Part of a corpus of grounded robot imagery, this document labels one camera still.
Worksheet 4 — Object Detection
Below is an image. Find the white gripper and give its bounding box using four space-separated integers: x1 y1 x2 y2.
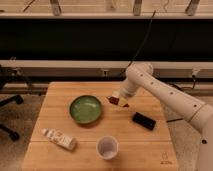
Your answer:
108 87 134 107

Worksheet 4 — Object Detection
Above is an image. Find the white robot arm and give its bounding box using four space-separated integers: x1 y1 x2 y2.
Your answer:
109 63 213 171

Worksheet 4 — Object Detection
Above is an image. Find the black rectangular block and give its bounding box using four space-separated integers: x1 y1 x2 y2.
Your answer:
132 112 156 130

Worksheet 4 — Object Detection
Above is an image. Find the green bowl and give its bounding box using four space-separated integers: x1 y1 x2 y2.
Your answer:
69 95 102 124

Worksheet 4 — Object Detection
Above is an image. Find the white plastic cup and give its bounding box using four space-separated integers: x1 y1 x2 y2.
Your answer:
96 136 119 160

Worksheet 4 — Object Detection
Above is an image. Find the white tube bottle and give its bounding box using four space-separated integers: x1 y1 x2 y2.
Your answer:
41 128 77 151

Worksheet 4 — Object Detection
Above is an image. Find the black office chair base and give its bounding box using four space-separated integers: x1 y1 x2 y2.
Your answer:
0 64 25 142

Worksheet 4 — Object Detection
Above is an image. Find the black cable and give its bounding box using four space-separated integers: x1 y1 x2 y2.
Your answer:
128 9 157 69

